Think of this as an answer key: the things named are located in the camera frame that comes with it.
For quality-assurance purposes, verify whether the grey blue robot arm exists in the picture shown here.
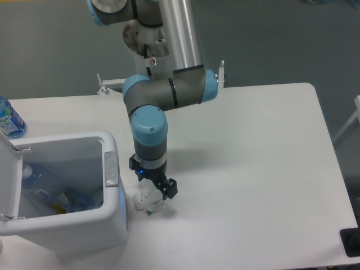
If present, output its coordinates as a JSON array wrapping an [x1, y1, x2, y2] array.
[[87, 1, 221, 199]]

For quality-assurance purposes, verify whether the white pedestal base bracket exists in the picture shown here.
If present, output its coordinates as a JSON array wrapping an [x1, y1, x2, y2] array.
[[97, 60, 226, 95]]

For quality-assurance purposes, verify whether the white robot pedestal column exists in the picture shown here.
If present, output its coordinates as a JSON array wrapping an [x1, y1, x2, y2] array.
[[123, 20, 173, 80]]

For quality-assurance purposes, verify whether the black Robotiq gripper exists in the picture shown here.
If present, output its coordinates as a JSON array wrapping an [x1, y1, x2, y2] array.
[[129, 154, 178, 200]]

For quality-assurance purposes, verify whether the white paper trash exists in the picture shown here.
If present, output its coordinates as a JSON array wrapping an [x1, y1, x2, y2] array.
[[133, 179, 165, 215]]

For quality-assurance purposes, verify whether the clear crushed plastic bottle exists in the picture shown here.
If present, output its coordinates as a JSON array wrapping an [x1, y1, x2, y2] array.
[[21, 164, 84, 208]]

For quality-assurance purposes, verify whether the blue labelled water bottle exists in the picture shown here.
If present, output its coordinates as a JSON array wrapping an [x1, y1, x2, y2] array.
[[1, 96, 26, 139]]

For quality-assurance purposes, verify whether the black pedestal cable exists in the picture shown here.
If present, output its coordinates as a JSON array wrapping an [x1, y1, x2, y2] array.
[[142, 43, 152, 77]]

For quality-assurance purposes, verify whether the white plastic trash can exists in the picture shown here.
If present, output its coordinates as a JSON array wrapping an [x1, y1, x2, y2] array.
[[1, 131, 128, 253]]

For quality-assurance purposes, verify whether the trash inside the can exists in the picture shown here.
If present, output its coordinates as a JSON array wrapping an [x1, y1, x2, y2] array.
[[39, 189, 103, 214]]

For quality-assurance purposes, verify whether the white frame at right edge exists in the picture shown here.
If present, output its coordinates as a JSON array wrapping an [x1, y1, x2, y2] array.
[[332, 96, 359, 148]]

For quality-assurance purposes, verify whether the black device at table edge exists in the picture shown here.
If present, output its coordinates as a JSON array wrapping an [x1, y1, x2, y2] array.
[[340, 227, 359, 258]]

